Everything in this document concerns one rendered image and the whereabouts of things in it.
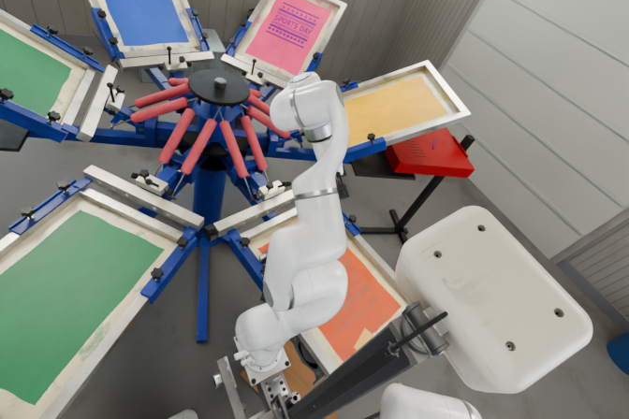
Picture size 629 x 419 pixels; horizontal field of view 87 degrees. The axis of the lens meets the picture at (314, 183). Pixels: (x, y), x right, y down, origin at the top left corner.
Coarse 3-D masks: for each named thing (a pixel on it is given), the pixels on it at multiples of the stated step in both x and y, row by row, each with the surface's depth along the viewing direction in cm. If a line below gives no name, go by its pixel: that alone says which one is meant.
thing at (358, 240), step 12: (288, 216) 170; (252, 228) 158; (264, 228) 160; (360, 240) 173; (372, 252) 170; (384, 264) 167; (396, 288) 163; (300, 336) 132; (312, 336) 132; (312, 348) 129; (324, 360) 127; (324, 372) 128
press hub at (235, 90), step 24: (216, 72) 180; (216, 96) 165; (240, 96) 171; (192, 120) 194; (216, 120) 179; (240, 120) 207; (192, 144) 181; (216, 144) 186; (240, 144) 192; (216, 168) 189; (216, 192) 219; (216, 216) 241; (216, 240) 259
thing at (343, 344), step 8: (264, 248) 157; (360, 320) 147; (320, 328) 139; (328, 328) 140; (352, 328) 143; (360, 328) 144; (368, 328) 145; (328, 336) 138; (336, 336) 139; (344, 336) 140; (352, 336) 141; (336, 344) 136; (344, 344) 137; (352, 344) 138; (336, 352) 134; (344, 352) 135; (352, 352) 136; (344, 360) 133
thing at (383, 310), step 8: (352, 256) 169; (352, 264) 165; (360, 264) 167; (360, 272) 164; (368, 272) 165; (368, 280) 162; (376, 280) 163; (376, 288) 160; (384, 288) 161; (384, 296) 158; (392, 296) 159; (376, 304) 154; (384, 304) 155; (392, 304) 157; (368, 312) 150; (376, 312) 151; (384, 312) 152; (392, 312) 154; (368, 320) 148; (376, 320) 149; (384, 320) 150; (376, 328) 146
